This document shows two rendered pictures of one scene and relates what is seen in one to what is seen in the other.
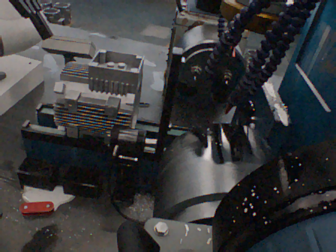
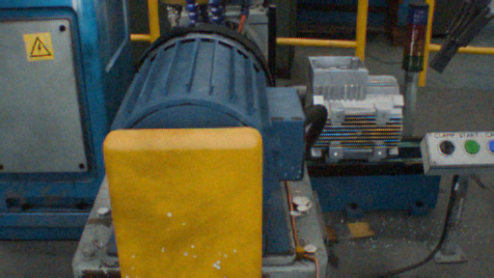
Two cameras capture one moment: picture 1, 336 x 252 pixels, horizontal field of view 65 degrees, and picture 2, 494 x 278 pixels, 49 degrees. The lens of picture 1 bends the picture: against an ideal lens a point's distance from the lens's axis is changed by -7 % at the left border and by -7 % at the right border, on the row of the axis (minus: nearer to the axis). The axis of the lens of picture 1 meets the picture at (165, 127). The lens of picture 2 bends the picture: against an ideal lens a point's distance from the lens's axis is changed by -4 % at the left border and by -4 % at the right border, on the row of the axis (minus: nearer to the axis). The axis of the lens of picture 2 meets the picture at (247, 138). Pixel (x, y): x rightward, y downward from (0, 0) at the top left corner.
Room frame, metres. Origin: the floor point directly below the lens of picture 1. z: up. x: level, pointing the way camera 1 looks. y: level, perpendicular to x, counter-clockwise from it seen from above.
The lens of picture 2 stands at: (1.84, -0.03, 1.55)
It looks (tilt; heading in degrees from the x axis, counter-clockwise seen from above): 26 degrees down; 181
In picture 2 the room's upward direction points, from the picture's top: straight up
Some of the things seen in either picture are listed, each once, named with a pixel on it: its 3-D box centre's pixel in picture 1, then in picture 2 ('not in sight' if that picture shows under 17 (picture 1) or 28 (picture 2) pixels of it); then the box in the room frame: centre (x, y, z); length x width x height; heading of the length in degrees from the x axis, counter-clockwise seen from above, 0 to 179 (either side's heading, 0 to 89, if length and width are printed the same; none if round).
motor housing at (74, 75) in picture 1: (100, 101); (351, 116); (0.63, 0.19, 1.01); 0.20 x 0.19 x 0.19; 92
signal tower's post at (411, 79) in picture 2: not in sight; (411, 75); (0.32, 0.41, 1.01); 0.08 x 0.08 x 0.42; 2
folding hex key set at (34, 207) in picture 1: (37, 208); not in sight; (0.39, 0.29, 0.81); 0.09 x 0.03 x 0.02; 110
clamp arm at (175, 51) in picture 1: (166, 106); (272, 55); (0.50, 0.01, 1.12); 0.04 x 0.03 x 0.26; 92
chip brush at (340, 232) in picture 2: not in sight; (329, 233); (0.79, 0.13, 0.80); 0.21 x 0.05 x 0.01; 100
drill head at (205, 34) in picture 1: (207, 59); not in sight; (0.99, -0.10, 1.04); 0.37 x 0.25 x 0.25; 2
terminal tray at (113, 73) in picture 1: (116, 73); (336, 78); (0.63, 0.15, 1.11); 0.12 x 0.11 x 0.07; 92
